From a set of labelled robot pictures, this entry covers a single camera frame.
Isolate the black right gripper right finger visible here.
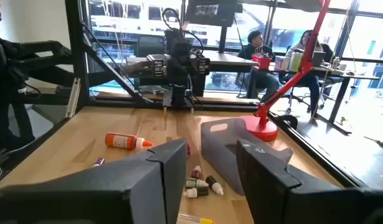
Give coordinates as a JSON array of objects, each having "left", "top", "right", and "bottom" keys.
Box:
[{"left": 236, "top": 139, "right": 383, "bottom": 224}]

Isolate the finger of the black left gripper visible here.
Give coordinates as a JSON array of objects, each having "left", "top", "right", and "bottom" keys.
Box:
[
  {"left": 196, "top": 57, "right": 211, "bottom": 76},
  {"left": 146, "top": 54, "right": 171, "bottom": 78}
]

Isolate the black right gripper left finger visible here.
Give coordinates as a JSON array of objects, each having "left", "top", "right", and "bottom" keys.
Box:
[{"left": 0, "top": 138, "right": 188, "bottom": 224}]

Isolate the large orange food coloring bottle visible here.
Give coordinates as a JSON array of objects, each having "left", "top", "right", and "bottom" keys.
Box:
[{"left": 105, "top": 132, "right": 154, "bottom": 151}]

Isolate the grey translucent plastic bin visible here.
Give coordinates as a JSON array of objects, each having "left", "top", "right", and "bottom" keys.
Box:
[{"left": 200, "top": 118, "right": 294, "bottom": 196}]

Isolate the large yellow food coloring bottle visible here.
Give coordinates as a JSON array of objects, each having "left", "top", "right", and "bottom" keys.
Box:
[{"left": 177, "top": 213, "right": 215, "bottom": 224}]

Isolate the dark office chair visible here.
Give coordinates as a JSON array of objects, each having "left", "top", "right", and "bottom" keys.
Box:
[{"left": 135, "top": 34, "right": 167, "bottom": 58}]

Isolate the black office desk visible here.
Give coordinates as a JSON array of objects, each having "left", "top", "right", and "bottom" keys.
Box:
[
  {"left": 250, "top": 63, "right": 381, "bottom": 134},
  {"left": 191, "top": 49, "right": 260, "bottom": 97}
]

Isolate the person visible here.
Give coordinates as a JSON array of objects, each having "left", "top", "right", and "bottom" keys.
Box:
[
  {"left": 284, "top": 29, "right": 334, "bottom": 116},
  {"left": 237, "top": 30, "right": 281, "bottom": 100},
  {"left": 0, "top": 0, "right": 36, "bottom": 150}
]

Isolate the black hanging monitor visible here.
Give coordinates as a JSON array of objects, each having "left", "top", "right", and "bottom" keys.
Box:
[{"left": 184, "top": 0, "right": 239, "bottom": 54}]

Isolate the pale box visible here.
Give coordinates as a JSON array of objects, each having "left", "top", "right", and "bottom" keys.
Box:
[{"left": 274, "top": 55, "right": 291, "bottom": 71}]

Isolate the red desk lamp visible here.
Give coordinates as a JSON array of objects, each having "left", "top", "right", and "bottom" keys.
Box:
[{"left": 240, "top": 0, "right": 332, "bottom": 142}]

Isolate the white container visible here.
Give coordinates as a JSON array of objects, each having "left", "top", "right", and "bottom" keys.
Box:
[{"left": 288, "top": 52, "right": 304, "bottom": 73}]

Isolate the grey laptop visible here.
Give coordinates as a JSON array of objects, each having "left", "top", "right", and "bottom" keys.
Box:
[{"left": 311, "top": 51, "right": 328, "bottom": 67}]

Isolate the black office chair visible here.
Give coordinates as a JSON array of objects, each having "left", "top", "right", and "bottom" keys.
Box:
[{"left": 284, "top": 77, "right": 335, "bottom": 116}]

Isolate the black aluminium table frame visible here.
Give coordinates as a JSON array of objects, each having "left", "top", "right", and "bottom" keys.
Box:
[{"left": 0, "top": 0, "right": 369, "bottom": 190}]

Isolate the silver frame bracket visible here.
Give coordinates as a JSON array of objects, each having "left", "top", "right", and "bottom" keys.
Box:
[{"left": 65, "top": 77, "right": 82, "bottom": 119}]

